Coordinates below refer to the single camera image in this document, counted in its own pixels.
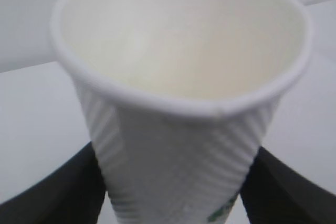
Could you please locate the white paper coffee cup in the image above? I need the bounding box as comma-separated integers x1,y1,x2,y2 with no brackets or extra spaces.
49,0,313,223

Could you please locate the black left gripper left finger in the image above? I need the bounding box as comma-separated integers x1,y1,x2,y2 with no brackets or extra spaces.
1,143,106,223

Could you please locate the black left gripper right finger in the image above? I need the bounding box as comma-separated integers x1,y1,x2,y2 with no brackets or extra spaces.
240,147,335,224

